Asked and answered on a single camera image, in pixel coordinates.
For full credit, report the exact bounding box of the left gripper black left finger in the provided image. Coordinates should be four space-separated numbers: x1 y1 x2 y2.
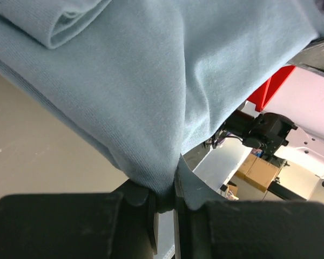
0 181 158 258

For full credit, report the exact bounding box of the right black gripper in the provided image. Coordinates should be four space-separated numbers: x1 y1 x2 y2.
288 37 324 77

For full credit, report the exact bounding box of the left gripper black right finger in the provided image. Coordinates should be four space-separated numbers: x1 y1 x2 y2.
173 155 324 259

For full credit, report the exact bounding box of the grey-blue polo shirt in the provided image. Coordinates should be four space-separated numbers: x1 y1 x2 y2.
0 1 324 196

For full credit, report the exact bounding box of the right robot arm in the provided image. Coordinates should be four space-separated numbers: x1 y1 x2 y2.
201 37 324 181

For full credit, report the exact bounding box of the cardboard box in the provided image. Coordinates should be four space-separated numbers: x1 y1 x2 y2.
235 154 281 193

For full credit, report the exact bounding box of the red plastic bin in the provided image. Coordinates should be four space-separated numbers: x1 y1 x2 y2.
247 65 296 112

